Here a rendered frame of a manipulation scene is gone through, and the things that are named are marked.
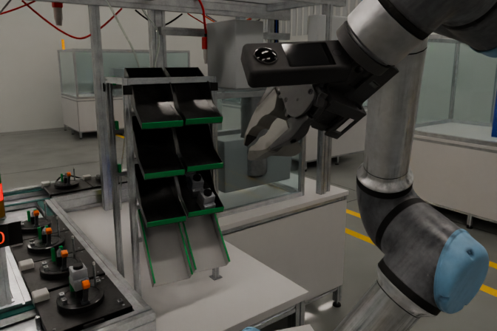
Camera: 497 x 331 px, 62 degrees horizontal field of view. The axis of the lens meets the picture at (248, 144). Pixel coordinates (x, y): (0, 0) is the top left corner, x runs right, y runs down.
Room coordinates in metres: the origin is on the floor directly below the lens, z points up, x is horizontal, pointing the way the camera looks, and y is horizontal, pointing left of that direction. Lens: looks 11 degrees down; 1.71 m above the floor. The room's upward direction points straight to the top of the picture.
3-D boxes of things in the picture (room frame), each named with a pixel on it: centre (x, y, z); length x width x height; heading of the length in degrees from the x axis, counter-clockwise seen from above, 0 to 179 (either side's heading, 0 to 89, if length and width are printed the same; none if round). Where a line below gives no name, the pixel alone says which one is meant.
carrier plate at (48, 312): (1.18, 0.53, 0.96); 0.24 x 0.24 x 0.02; 37
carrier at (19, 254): (1.58, 0.83, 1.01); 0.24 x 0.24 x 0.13; 37
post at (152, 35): (2.53, 0.54, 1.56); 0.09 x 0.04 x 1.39; 127
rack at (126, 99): (1.50, 0.31, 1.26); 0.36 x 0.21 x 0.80; 127
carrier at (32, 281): (1.39, 0.68, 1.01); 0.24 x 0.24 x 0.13; 37
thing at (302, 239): (2.61, -0.03, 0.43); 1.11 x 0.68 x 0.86; 127
